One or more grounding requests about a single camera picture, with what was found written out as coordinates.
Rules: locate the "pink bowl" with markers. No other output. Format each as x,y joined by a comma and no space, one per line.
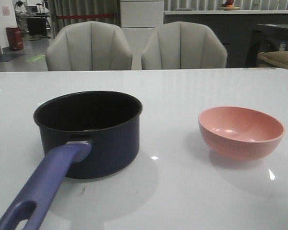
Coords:
239,133

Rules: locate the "dark blue saucepan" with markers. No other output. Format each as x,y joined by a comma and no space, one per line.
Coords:
85,135

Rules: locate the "right beige chair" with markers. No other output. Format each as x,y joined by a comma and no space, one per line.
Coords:
183,45

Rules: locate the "beige chair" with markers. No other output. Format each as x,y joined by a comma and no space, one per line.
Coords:
183,45
89,46

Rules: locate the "left beige chair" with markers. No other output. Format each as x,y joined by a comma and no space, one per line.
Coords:
89,46

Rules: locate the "white drawer cabinet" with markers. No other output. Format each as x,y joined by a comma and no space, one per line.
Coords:
138,18

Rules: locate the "red barrier belt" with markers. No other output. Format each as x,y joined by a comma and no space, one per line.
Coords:
98,16

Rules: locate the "fruit plate on counter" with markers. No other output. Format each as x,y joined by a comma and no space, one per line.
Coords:
228,5

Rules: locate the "black desk background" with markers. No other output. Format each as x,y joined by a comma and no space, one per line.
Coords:
33,24

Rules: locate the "red trash bin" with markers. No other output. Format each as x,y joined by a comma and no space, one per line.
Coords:
14,38

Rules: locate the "olive cushion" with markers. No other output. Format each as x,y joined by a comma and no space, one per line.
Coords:
276,59

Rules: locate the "dark side table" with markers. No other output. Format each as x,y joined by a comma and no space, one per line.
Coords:
266,38

